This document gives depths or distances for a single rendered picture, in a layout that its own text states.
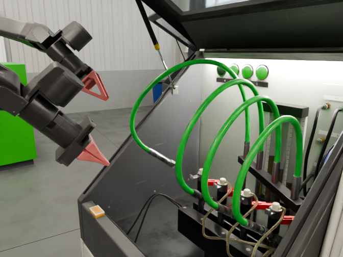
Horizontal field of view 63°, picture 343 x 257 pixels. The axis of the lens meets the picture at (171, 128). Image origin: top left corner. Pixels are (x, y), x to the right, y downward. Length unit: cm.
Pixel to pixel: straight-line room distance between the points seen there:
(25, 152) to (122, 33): 447
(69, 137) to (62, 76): 12
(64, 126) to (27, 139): 346
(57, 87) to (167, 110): 61
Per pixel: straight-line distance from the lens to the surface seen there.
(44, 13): 720
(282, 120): 60
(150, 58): 789
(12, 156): 406
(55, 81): 56
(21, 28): 96
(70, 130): 58
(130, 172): 106
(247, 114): 92
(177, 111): 112
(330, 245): 66
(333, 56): 85
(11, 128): 397
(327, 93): 89
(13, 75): 58
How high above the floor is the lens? 144
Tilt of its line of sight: 15 degrees down
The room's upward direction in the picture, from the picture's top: straight up
